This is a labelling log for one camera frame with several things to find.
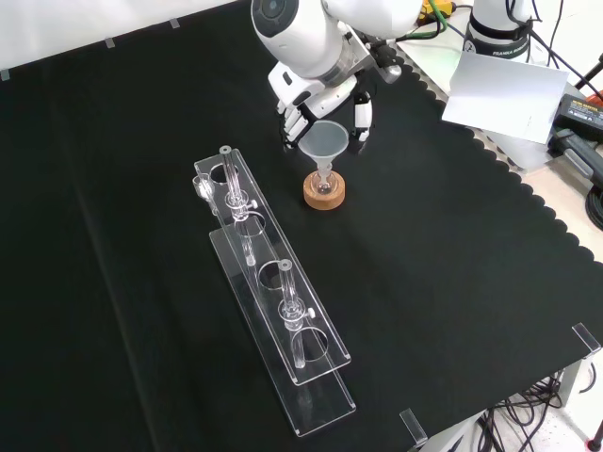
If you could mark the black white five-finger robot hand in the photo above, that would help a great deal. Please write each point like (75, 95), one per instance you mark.
(301, 94)

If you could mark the clear plastic funnel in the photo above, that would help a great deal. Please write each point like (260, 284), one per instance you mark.
(325, 141)

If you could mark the clear round-bottom flask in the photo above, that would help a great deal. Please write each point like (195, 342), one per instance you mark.
(325, 188)

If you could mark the clear acrylic funnel stand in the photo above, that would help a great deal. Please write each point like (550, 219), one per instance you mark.
(278, 245)

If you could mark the grey tape strip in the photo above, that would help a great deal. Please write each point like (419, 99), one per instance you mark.
(174, 23)
(110, 42)
(4, 75)

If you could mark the yellow stop button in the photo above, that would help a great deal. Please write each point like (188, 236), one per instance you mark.
(438, 7)

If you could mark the pale board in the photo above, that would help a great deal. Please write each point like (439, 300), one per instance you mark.
(504, 99)

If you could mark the black cloth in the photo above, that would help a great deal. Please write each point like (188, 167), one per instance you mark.
(424, 259)

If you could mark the black power adapter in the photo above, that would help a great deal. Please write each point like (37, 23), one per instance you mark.
(581, 110)

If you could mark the black grey device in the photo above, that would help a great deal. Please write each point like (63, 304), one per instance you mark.
(577, 150)

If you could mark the black tripod leg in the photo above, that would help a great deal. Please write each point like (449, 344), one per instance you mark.
(589, 73)

